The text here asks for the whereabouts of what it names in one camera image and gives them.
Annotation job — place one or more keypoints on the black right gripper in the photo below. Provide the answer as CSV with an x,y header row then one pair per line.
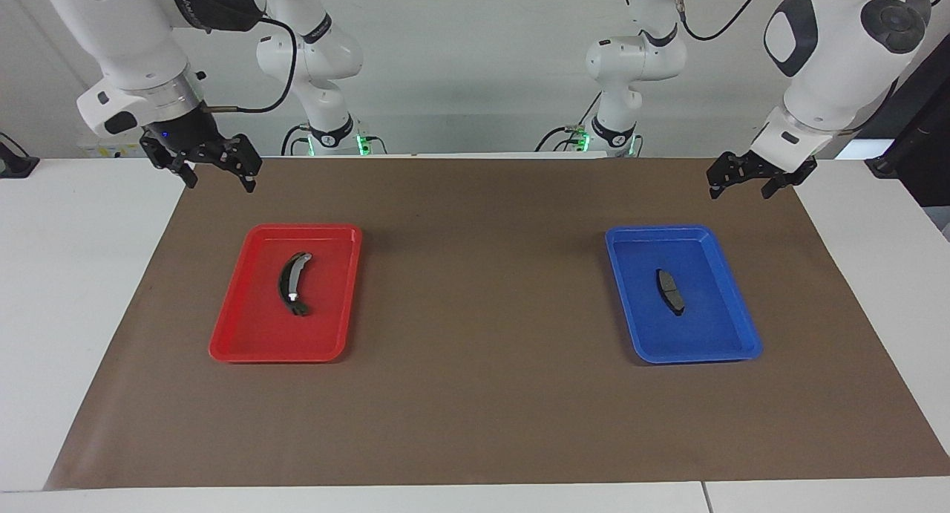
x,y
189,134

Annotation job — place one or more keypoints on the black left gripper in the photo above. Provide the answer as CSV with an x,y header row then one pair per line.
x,y
757,165

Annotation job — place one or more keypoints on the curved black brake shoe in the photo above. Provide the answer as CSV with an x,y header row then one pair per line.
x,y
284,283

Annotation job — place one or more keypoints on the small grey brake pad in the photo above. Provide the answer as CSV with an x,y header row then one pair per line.
x,y
668,284

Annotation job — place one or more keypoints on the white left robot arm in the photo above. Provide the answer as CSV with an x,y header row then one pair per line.
x,y
831,67

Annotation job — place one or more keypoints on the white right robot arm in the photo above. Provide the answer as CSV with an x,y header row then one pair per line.
x,y
133,30

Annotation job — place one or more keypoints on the red plastic tray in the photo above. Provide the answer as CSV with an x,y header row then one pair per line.
x,y
252,327

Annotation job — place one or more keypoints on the blue plastic tray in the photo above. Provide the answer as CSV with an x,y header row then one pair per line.
x,y
705,327

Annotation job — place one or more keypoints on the large black equipment stand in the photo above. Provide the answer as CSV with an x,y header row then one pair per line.
x,y
920,149

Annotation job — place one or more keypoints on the small black clamp base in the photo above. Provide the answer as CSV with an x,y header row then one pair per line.
x,y
15,164

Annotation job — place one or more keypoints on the brown table mat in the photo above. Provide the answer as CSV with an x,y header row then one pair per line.
x,y
482,394

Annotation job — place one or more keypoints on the white wall socket box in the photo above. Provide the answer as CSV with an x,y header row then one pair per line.
x,y
100,151

